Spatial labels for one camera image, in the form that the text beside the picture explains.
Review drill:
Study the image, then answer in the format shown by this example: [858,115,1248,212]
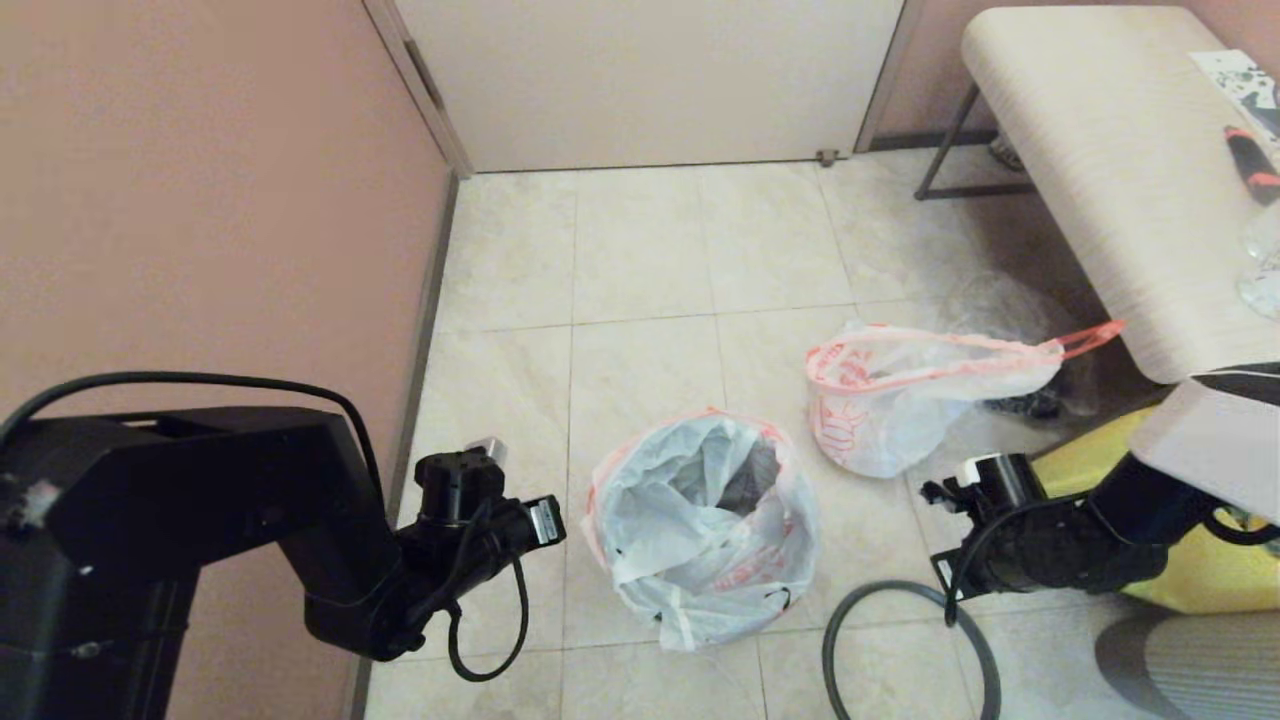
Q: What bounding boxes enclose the black white printed paper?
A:
[1190,50,1280,141]

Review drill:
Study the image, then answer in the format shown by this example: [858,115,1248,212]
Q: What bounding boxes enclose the black metal table leg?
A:
[915,82,1036,201]

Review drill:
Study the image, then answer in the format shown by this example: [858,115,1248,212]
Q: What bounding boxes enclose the clear crumpled plastic wrap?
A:
[1238,205,1280,321]

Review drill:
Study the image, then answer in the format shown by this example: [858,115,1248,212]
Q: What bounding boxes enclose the black cable with connector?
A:
[445,550,531,683]

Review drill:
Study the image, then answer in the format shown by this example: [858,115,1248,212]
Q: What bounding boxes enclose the yellow plastic shopping bag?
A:
[1030,405,1280,613]

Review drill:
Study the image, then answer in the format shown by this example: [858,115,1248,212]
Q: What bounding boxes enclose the grey ribbed round object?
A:
[1093,612,1280,720]

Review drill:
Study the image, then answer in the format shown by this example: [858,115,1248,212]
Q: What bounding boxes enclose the beige wooden table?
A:
[962,8,1280,384]

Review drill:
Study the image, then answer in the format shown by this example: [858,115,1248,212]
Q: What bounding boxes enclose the clear plastic bag dark contents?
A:
[945,275,1096,421]

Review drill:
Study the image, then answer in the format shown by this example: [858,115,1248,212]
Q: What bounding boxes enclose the white door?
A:
[395,0,906,173]

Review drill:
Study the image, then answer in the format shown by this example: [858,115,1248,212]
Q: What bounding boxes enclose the grey bin ring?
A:
[822,580,1001,720]

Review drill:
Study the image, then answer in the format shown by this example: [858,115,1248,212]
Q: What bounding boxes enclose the used white drawstring trash bag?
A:
[805,320,1126,479]

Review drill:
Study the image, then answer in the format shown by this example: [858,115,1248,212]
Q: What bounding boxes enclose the white trash bag red print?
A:
[583,408,823,653]

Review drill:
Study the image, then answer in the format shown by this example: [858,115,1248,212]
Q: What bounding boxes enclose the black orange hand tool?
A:
[1225,126,1280,207]

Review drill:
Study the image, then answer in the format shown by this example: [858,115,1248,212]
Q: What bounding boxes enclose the long black arm cable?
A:
[0,372,386,501]

